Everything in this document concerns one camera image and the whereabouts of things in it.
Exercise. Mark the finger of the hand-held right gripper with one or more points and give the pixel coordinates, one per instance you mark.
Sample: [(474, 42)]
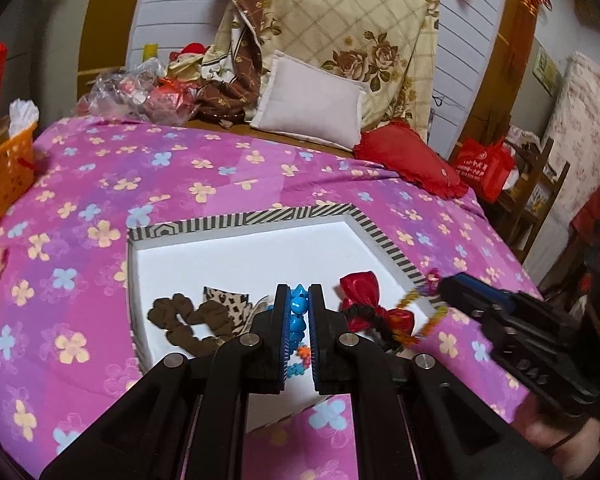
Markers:
[(495, 297), (462, 300)]

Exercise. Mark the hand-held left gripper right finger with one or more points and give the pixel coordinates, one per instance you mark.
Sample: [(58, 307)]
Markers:
[(314, 345)]

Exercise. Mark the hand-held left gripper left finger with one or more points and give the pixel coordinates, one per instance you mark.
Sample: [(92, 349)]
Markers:
[(282, 340)]

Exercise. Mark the leopard print hair bow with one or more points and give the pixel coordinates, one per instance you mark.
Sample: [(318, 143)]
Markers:
[(225, 302)]

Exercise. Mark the brown scrunchie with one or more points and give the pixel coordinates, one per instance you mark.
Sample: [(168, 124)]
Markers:
[(165, 310)]

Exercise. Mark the striped shallow box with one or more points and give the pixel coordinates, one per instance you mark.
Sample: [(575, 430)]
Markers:
[(200, 250)]

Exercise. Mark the person's right hand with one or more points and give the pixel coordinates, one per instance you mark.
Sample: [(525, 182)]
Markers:
[(560, 435)]

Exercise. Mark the wooden chair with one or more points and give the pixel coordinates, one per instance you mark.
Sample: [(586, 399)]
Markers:
[(530, 195)]

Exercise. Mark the red shopping bag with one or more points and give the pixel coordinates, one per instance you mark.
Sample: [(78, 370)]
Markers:
[(482, 170)]

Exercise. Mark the red ruffled pillow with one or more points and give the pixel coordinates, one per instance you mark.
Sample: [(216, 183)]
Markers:
[(410, 157)]

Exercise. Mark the floral fabric mattress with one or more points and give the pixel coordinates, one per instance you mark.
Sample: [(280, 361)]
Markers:
[(585, 125)]

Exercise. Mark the pink floral bedsheet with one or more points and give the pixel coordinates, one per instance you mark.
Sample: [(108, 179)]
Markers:
[(80, 285)]

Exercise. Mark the white pillow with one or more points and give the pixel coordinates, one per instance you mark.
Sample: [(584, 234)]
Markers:
[(310, 105)]

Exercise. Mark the brown patterned blanket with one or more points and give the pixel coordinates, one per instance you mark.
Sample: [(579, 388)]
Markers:
[(240, 50)]

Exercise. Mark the pile of clear plastic bags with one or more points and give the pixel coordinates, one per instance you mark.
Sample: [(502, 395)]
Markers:
[(125, 92)]

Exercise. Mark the plush toy with red hat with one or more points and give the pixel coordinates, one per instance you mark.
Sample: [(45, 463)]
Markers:
[(190, 57)]

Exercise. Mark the cream floral quilt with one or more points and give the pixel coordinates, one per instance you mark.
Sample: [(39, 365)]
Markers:
[(350, 15)]

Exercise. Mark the yellow bottle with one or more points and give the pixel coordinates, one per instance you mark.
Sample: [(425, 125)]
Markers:
[(150, 51)]

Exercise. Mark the orange plastic basket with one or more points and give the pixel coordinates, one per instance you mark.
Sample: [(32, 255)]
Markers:
[(5, 180)]

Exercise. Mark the white tissue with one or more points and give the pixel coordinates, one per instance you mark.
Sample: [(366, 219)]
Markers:
[(22, 115)]

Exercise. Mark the white slatted headboard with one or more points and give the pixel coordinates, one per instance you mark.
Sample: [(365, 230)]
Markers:
[(180, 10)]

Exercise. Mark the small wall poster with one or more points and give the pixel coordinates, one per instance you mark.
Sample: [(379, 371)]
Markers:
[(547, 67)]

